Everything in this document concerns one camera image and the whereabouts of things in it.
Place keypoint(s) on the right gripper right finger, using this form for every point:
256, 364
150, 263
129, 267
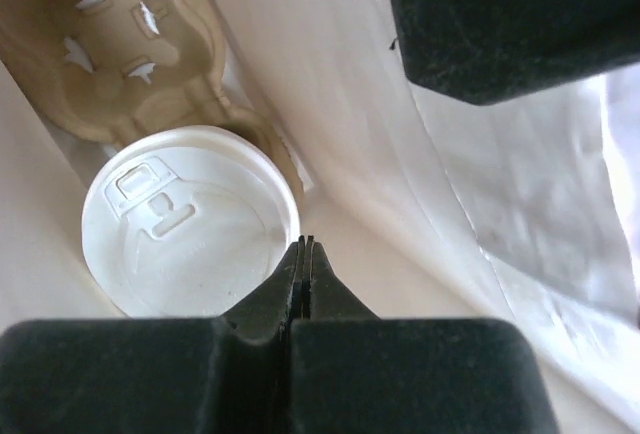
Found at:
353, 372

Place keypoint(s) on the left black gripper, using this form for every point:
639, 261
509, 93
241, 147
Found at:
487, 51

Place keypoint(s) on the brown paper takeout bag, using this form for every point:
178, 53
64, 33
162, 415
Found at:
426, 206

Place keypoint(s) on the single brown pulp carrier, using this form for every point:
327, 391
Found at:
116, 71

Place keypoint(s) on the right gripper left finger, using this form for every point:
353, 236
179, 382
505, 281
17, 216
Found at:
223, 374

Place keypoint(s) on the single white cup lid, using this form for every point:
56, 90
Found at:
186, 223

